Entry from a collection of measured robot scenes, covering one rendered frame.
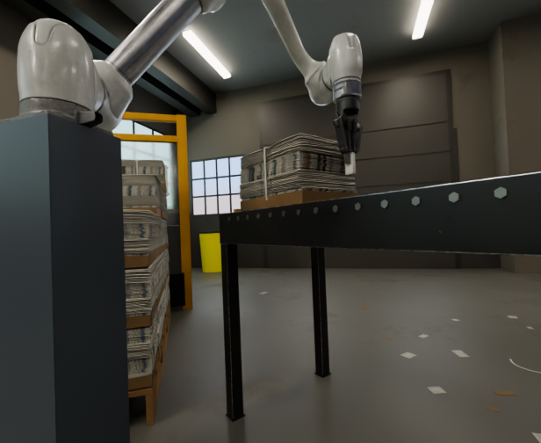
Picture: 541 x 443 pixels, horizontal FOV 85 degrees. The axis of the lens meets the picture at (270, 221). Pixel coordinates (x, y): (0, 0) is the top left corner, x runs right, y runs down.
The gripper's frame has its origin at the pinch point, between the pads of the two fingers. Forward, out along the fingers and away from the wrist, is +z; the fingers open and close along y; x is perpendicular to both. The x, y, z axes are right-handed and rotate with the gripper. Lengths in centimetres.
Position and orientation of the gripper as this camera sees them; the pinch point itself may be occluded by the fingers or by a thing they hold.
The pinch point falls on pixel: (349, 163)
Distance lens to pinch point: 100.5
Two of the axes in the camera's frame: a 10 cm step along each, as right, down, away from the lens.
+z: 0.4, 10.0, -0.2
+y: -8.0, 0.2, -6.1
